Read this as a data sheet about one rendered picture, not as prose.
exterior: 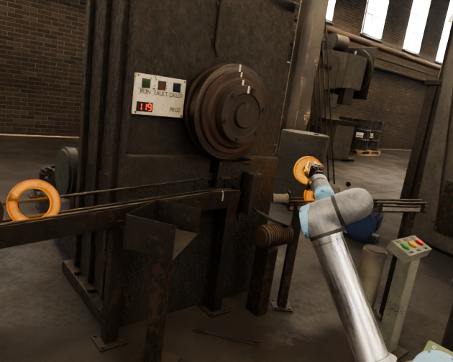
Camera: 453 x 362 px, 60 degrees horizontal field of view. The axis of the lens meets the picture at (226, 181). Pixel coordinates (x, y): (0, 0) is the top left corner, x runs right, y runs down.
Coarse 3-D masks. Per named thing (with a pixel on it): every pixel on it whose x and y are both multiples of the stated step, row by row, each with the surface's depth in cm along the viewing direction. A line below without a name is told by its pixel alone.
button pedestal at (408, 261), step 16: (400, 240) 194; (400, 256) 187; (416, 256) 191; (400, 272) 195; (400, 288) 195; (400, 304) 195; (384, 320) 202; (400, 320) 201; (384, 336) 202; (400, 352) 206
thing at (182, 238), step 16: (144, 208) 158; (160, 208) 169; (176, 208) 167; (192, 208) 165; (128, 224) 145; (144, 224) 143; (160, 224) 141; (176, 224) 168; (192, 224) 166; (128, 240) 146; (144, 240) 144; (160, 240) 142; (176, 240) 158; (160, 256) 143; (160, 272) 159; (160, 288) 160; (160, 304) 162; (160, 320) 163; (160, 336) 167; (144, 352) 178; (160, 352) 171
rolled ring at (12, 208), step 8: (24, 184) 148; (32, 184) 150; (40, 184) 152; (48, 184) 154; (16, 192) 146; (48, 192) 153; (56, 192) 155; (8, 200) 145; (16, 200) 146; (56, 200) 155; (8, 208) 144; (16, 208) 146; (56, 208) 154; (16, 216) 146; (24, 216) 147
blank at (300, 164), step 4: (308, 156) 219; (300, 160) 216; (304, 160) 216; (308, 160) 216; (312, 160) 216; (316, 160) 217; (296, 164) 217; (300, 164) 217; (304, 164) 217; (320, 164) 217; (296, 168) 217; (300, 168) 217; (296, 172) 217; (300, 172) 218; (296, 176) 218; (300, 176) 218; (304, 176) 218; (300, 180) 218; (304, 180) 219
